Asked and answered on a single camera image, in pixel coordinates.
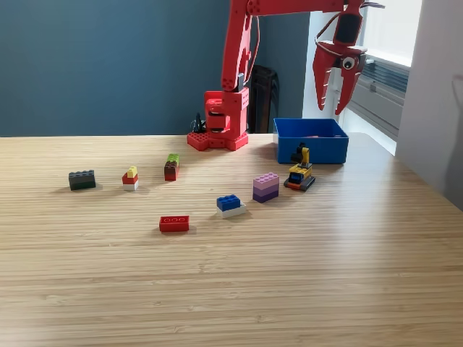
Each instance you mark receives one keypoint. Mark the black brick stack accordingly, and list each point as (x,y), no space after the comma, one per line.
(81,180)

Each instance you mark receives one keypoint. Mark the blue plastic bin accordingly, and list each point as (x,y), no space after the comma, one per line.
(318,150)

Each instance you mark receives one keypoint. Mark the grey window vent unit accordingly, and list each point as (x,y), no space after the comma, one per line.
(380,97)

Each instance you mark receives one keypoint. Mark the white framed window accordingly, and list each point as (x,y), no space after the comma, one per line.
(390,29)

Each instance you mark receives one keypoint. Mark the black chair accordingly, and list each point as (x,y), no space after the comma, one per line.
(266,101)

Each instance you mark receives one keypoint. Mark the yellow toy digger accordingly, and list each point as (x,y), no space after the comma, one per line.
(298,177)

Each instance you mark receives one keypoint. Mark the pink and purple brick stack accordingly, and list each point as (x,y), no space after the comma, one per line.
(266,189)

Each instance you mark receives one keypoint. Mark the black table clamp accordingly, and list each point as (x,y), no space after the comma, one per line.
(198,124)

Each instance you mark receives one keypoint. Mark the blue on white brick stack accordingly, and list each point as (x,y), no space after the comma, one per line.
(228,203)

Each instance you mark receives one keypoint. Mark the green brown red brick stack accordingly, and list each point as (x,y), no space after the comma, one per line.
(171,170)

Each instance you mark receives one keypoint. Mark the red brick with circles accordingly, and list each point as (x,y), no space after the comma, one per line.
(173,225)

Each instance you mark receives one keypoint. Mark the yellow red white brick stack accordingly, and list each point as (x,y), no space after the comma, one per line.
(130,179)

